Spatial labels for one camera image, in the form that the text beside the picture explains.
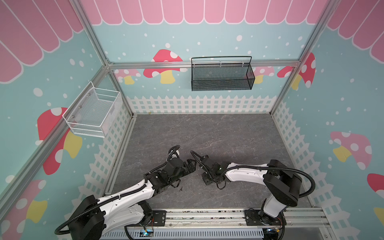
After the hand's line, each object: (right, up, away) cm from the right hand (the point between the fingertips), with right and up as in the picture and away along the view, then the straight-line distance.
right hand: (204, 177), depth 88 cm
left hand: (-8, +7, -6) cm, 13 cm away
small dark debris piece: (-14, -5, -4) cm, 15 cm away
